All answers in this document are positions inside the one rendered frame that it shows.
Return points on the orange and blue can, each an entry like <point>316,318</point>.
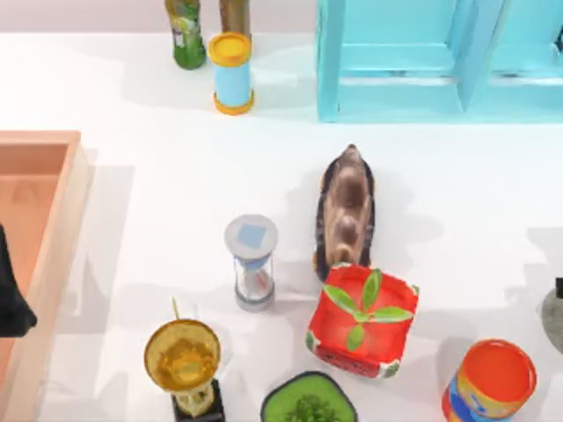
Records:
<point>490,382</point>

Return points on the light blue rack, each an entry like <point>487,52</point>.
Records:
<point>422,61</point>

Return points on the green bottle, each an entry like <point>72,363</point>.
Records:
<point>188,39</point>

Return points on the salmon-coloured shallow box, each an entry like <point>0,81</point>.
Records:
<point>39,228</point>

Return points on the grey hourglass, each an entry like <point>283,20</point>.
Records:
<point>253,264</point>

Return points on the gold trophy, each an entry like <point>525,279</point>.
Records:
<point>184,360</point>

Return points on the brown bottle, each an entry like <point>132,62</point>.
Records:
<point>235,15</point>

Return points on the blue and yellow can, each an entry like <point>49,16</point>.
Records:
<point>232,74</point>

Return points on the red square plant pot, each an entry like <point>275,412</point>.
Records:
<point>365,325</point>

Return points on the black pot with green plant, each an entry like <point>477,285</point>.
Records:
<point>308,402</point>

